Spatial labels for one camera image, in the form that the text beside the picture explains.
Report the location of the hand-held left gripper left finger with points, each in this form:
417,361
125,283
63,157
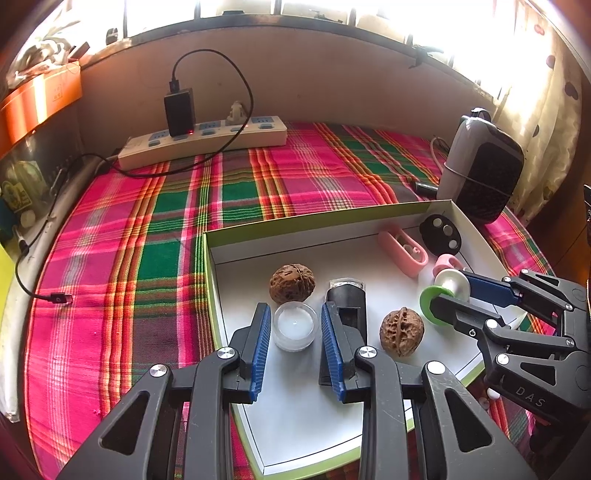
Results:
261,350

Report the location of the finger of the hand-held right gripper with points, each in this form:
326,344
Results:
466,316
489,289

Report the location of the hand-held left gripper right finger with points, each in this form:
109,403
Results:
332,350

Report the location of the green white thread spool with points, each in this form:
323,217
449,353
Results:
450,284

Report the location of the small white jar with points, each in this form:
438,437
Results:
295,327

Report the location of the black item with clear cap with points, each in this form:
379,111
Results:
351,300

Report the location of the brown walnut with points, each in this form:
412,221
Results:
400,331
292,282

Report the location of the green and white cardboard box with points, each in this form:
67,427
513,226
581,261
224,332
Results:
295,415

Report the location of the pink oval clip with mint insert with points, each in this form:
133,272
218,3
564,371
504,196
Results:
392,242

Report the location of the round black and white case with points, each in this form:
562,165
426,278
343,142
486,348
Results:
441,233

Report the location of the grey and black desk heater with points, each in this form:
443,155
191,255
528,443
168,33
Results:
489,180

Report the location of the pink and green plaid cloth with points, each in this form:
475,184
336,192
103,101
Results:
138,254

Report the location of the cream patterned curtain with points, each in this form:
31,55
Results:
549,115

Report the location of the beige power strip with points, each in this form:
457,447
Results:
207,143

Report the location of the small white plug adapter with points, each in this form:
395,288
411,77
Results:
235,112

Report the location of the black charger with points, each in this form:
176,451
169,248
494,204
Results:
180,113

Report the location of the orange box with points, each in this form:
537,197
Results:
37,106

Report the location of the white plastic bag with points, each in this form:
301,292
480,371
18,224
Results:
41,46

